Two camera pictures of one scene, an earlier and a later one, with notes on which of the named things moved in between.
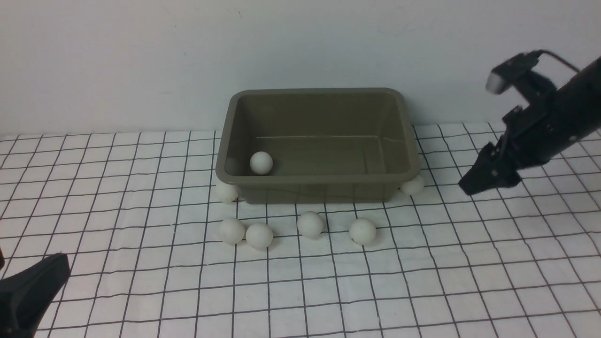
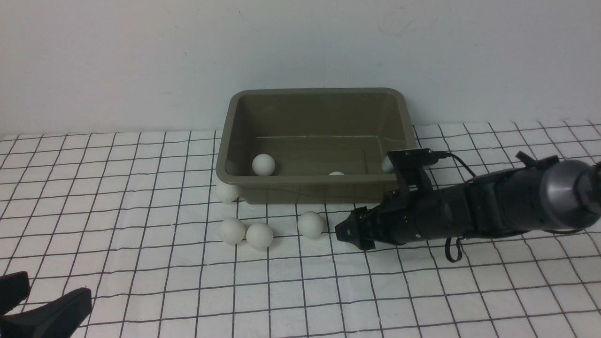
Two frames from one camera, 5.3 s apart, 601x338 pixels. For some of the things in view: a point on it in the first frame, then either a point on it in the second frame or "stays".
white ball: (259, 235) stays
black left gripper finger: (24, 296) to (60, 318)
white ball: (232, 230) stays
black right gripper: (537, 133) to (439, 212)
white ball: (310, 224) stays
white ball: (261, 162) stays
